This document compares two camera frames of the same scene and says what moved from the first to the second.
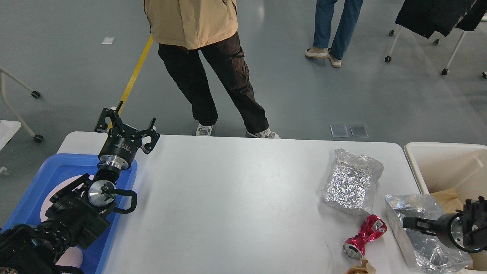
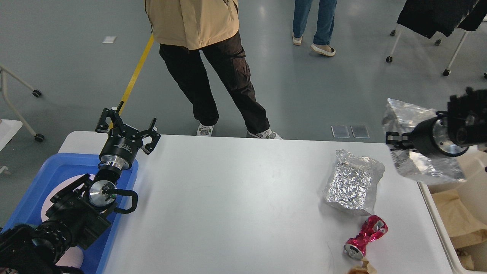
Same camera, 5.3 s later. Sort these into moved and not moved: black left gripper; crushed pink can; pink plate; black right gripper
Moved: black right gripper
Not moved: pink plate; black left gripper; crushed pink can
